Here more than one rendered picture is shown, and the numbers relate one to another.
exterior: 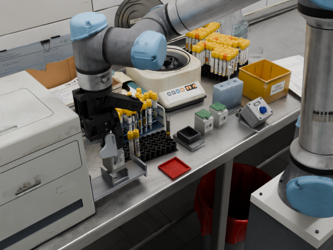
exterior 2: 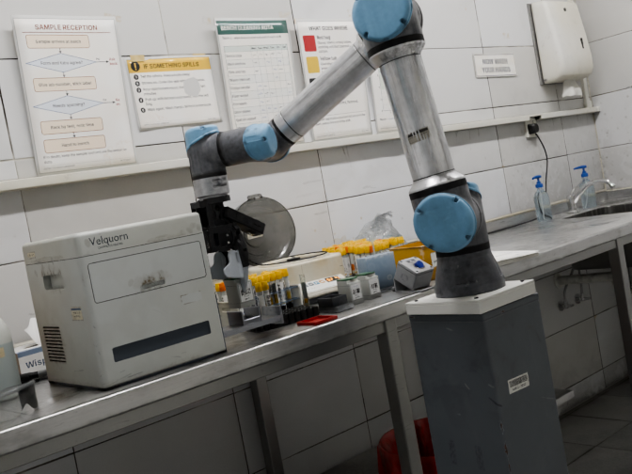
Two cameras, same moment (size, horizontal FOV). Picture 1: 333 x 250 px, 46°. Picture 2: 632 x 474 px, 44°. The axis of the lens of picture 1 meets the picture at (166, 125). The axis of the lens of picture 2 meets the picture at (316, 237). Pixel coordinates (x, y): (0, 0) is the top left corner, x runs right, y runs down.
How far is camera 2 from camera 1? 1.06 m
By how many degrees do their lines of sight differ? 32
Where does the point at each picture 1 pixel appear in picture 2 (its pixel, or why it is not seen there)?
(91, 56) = (207, 157)
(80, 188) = (206, 306)
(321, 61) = (396, 87)
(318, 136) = (419, 157)
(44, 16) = not seen: hidden behind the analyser
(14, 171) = (140, 259)
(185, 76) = (322, 264)
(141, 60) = (253, 143)
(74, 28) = (190, 134)
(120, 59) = (234, 150)
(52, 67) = not seen: hidden behind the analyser
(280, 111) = not seen: hidden behind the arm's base
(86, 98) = (205, 204)
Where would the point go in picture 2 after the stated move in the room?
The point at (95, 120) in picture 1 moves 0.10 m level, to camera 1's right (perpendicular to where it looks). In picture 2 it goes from (216, 227) to (262, 218)
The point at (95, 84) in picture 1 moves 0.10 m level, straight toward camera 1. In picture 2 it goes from (213, 186) to (218, 184)
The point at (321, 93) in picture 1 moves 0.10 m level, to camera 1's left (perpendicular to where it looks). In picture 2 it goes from (406, 115) to (355, 124)
